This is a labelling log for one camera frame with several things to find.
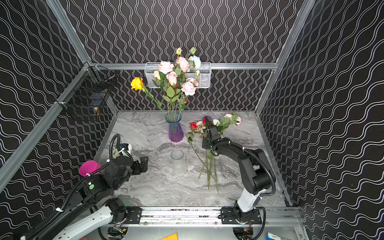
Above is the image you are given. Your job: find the purple blue glass vase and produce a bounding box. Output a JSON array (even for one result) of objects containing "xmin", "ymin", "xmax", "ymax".
[{"xmin": 165, "ymin": 111, "xmax": 184, "ymax": 143}]

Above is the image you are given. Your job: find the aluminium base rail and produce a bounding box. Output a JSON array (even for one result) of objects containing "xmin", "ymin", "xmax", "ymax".
[{"xmin": 64, "ymin": 206, "xmax": 302, "ymax": 227}]

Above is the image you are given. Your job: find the white light-blue flower stem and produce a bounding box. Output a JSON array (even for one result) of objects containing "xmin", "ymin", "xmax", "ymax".
[{"xmin": 188, "ymin": 47, "xmax": 202, "ymax": 77}]

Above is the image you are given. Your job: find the pink rose spray stem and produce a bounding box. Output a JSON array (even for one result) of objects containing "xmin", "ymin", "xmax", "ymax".
[{"xmin": 179, "ymin": 78, "xmax": 199, "ymax": 114}]

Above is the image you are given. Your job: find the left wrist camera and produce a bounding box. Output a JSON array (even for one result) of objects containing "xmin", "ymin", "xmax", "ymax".
[{"xmin": 119, "ymin": 144, "xmax": 132, "ymax": 156}]

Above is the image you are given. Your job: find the clear glass jar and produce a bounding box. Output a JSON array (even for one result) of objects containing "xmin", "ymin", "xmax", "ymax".
[{"xmin": 171, "ymin": 149, "xmax": 187, "ymax": 176}]

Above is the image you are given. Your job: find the yellow rose stem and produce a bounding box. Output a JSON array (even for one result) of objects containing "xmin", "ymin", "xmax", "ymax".
[{"xmin": 131, "ymin": 78, "xmax": 166, "ymax": 114}]

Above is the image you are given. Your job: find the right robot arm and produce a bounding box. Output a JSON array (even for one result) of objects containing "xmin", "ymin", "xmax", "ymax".
[{"xmin": 202, "ymin": 116, "xmax": 276, "ymax": 223}]

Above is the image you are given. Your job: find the blue white box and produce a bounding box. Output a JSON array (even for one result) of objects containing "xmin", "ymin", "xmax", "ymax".
[{"xmin": 266, "ymin": 232, "xmax": 290, "ymax": 240}]

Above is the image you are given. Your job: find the magenta silicone cup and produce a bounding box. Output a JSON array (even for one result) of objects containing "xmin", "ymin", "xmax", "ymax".
[{"xmin": 79, "ymin": 161, "xmax": 101, "ymax": 177}]

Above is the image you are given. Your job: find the brass padlock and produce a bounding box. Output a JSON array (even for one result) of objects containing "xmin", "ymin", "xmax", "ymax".
[{"xmin": 93, "ymin": 107, "xmax": 100, "ymax": 119}]

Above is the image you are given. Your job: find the large pink peony stem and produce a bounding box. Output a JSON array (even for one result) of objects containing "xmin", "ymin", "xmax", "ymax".
[{"xmin": 158, "ymin": 48, "xmax": 190, "ymax": 112}]

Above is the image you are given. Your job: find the cream rose stem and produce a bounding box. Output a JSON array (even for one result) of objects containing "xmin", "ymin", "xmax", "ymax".
[{"xmin": 153, "ymin": 71, "xmax": 172, "ymax": 113}]

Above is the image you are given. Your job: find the black wire wall basket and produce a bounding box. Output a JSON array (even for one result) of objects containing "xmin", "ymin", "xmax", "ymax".
[{"xmin": 60, "ymin": 66, "xmax": 118, "ymax": 122}]

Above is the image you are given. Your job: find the pink rose spray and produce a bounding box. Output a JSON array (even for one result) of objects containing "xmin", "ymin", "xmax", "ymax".
[
  {"xmin": 207, "ymin": 113, "xmax": 242, "ymax": 135},
  {"xmin": 166, "ymin": 72, "xmax": 180, "ymax": 111}
]

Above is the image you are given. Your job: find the white mesh wall basket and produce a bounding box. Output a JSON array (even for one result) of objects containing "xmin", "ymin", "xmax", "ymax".
[{"xmin": 144, "ymin": 62, "xmax": 212, "ymax": 89}]

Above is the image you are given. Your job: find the yellow object below rail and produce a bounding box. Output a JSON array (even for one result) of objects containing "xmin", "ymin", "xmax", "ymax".
[{"xmin": 160, "ymin": 233, "xmax": 179, "ymax": 240}]

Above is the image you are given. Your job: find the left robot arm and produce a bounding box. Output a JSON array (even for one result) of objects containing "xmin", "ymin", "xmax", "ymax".
[{"xmin": 20, "ymin": 156, "xmax": 149, "ymax": 240}]

